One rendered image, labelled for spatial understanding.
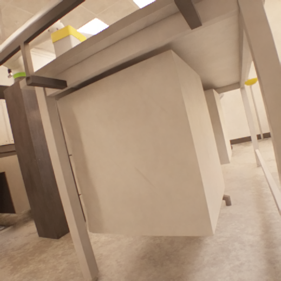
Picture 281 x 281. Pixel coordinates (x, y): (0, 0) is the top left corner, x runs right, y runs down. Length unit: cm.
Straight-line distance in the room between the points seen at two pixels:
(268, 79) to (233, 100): 378
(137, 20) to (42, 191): 126
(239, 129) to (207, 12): 380
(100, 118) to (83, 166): 23
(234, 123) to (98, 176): 370
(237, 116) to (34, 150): 367
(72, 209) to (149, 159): 38
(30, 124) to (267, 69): 138
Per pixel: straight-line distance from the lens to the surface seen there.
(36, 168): 153
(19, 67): 175
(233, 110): 431
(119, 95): 75
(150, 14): 61
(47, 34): 154
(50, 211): 155
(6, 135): 235
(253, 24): 58
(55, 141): 86
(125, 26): 63
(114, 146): 77
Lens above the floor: 56
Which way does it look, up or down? 1 degrees down
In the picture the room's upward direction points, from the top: 13 degrees counter-clockwise
